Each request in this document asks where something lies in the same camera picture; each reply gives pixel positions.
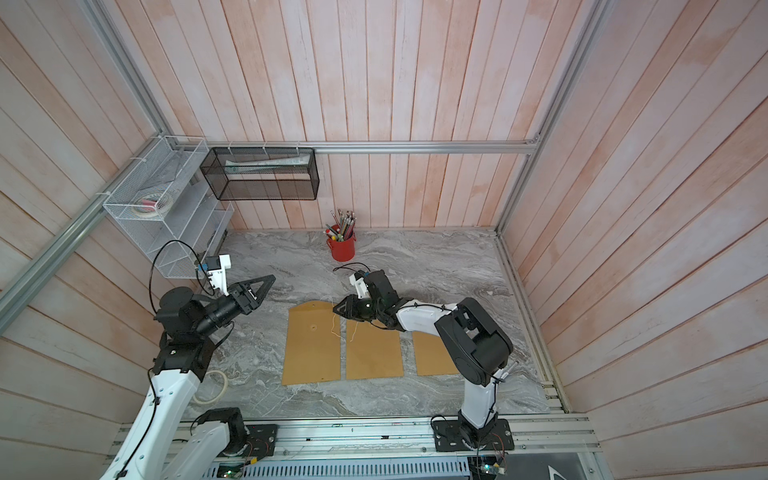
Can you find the brown kraft file bag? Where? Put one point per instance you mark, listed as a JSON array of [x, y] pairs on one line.
[[313, 345], [372, 353], [431, 356]]

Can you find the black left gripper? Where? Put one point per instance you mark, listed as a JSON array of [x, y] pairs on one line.
[[240, 298]]

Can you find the black mesh wall basket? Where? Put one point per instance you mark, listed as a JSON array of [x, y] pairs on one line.
[[262, 173]]

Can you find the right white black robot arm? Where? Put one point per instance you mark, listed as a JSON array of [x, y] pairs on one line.
[[478, 347]]

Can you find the bundle of pens and pencils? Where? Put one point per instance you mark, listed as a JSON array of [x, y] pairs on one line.
[[343, 228]]

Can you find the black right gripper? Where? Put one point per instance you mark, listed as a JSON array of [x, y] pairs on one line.
[[360, 307]]

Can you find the white wire mesh shelf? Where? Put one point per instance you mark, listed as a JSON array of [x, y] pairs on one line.
[[196, 221]]

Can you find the red metal pen bucket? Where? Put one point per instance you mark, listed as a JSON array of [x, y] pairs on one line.
[[341, 250]]

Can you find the clear tape roll on table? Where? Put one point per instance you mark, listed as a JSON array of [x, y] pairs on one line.
[[213, 387]]

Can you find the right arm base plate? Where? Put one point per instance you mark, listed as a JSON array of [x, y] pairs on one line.
[[458, 435]]

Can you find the tape roll on shelf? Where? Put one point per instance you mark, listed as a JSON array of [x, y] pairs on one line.
[[152, 205]]

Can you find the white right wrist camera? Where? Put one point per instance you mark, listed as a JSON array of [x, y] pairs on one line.
[[357, 280]]

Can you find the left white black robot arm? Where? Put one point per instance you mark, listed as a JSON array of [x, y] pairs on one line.
[[172, 384]]

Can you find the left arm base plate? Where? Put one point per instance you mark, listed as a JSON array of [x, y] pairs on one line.
[[250, 441]]

